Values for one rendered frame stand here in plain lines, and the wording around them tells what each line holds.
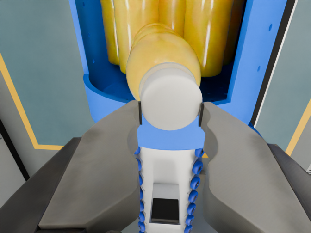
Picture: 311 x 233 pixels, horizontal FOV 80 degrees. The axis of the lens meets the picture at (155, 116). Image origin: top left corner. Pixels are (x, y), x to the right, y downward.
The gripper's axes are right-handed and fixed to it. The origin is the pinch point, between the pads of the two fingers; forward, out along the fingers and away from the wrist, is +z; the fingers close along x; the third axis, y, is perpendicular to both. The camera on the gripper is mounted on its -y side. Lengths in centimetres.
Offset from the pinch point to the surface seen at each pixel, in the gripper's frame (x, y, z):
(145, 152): -7, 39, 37
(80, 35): -12.9, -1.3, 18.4
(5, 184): -155, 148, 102
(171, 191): 3, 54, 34
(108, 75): -12.2, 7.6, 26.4
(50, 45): -87, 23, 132
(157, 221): -2, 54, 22
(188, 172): 9, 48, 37
